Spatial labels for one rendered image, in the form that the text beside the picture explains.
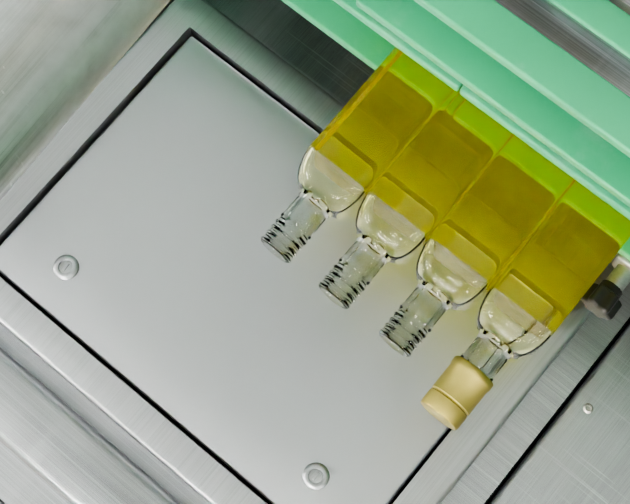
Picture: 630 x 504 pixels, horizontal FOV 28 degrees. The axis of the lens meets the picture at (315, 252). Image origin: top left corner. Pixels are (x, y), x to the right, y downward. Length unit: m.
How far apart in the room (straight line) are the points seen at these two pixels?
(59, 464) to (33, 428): 0.04
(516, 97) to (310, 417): 0.32
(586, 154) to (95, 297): 0.44
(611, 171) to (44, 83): 0.50
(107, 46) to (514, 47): 0.39
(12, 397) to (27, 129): 0.59
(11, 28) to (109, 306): 0.60
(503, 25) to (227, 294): 0.36
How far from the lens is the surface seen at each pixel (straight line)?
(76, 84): 0.54
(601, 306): 1.01
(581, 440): 1.11
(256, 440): 1.06
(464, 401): 0.92
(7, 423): 1.10
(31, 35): 0.53
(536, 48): 0.87
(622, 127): 0.86
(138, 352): 1.08
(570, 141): 0.93
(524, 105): 0.93
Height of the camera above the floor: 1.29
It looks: 10 degrees down
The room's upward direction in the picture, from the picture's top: 140 degrees counter-clockwise
